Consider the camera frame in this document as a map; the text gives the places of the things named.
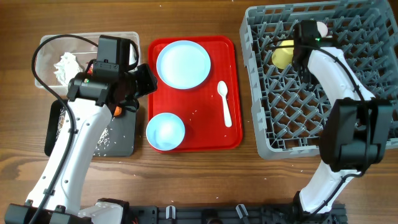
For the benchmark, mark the yellow plastic cup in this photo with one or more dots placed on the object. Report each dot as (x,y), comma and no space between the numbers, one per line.
(283,56)

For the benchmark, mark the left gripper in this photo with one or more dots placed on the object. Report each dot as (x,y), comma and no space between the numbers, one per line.
(150,82)

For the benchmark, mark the gray dishwasher rack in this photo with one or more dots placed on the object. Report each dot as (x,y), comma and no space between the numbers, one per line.
(289,115)

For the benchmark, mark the white rice pile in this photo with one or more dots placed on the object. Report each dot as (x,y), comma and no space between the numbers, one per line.
(104,140)

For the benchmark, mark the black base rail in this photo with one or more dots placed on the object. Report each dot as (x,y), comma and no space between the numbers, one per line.
(266,214)

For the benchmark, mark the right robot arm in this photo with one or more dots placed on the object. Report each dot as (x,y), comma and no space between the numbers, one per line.
(355,134)

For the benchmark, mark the large white tissue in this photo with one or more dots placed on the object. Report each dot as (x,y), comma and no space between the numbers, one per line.
(67,68)

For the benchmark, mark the white plastic spoon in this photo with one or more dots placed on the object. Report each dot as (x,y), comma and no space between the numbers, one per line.
(223,91)

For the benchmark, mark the orange carrot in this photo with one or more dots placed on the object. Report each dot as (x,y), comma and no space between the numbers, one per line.
(117,111)

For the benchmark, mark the light blue plate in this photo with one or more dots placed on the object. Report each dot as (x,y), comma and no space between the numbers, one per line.
(183,64)

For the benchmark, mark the pink white cup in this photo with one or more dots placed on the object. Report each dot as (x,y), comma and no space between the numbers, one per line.
(322,29)

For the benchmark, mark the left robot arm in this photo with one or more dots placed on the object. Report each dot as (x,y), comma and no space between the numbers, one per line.
(92,100)

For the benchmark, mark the light blue bowl with rice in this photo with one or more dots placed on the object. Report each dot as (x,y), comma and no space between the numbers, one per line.
(165,131)

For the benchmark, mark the red serving tray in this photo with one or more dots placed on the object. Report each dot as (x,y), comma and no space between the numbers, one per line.
(201,108)

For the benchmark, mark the clear plastic storage bin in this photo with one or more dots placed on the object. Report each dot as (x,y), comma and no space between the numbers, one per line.
(52,52)

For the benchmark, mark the black rectangular tray bin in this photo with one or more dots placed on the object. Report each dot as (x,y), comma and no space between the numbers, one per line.
(121,131)

